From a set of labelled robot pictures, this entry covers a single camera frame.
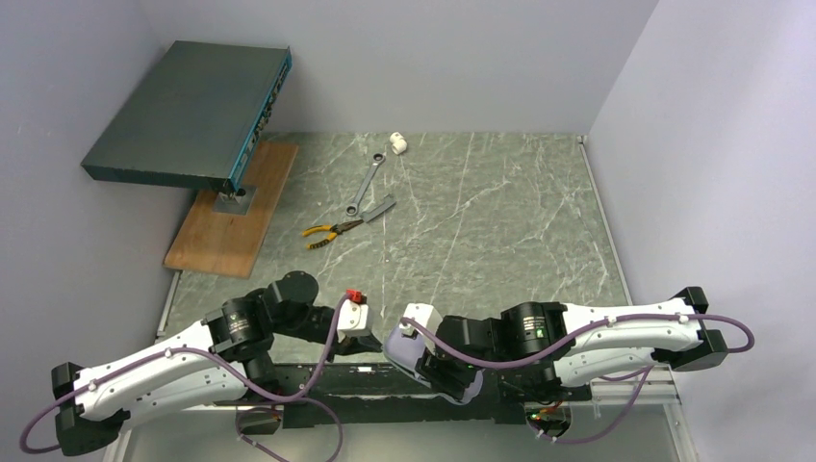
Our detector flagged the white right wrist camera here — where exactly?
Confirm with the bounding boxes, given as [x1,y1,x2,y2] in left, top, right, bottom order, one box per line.
[397,303,443,351]

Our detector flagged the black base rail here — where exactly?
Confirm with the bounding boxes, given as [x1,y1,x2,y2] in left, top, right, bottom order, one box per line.
[249,363,592,429]

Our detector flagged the dark teal network switch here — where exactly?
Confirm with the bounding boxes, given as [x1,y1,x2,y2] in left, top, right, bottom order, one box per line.
[81,40,293,195]

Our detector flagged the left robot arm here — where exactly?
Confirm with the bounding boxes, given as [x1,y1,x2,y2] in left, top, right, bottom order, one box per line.
[52,271,382,456]

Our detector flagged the white plastic pipe fitting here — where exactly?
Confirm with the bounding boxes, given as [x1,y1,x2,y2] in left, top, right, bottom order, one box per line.
[389,132,408,155]

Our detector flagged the yellow handled pliers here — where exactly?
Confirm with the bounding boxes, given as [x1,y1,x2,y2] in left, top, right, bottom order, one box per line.
[301,219,365,250]

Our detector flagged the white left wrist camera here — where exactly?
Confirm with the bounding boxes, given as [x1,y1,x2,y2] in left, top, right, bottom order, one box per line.
[337,290,374,341]

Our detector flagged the wooden board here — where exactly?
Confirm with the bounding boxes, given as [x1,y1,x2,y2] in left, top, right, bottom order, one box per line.
[164,141,298,278]

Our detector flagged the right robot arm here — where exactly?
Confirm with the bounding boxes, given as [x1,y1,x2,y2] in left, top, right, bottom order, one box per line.
[389,287,730,404]

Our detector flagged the grey metal stand bracket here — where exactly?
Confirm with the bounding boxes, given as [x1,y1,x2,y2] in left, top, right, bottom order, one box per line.
[212,185,257,216]

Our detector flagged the grey flat metal piece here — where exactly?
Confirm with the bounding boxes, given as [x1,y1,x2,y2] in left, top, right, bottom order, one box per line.
[360,194,396,223]

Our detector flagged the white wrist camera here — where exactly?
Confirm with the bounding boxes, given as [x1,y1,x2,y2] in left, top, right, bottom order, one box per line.
[337,290,374,341]
[397,303,443,351]

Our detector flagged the silver combination wrench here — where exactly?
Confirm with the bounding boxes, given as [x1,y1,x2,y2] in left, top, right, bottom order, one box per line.
[345,153,387,217]

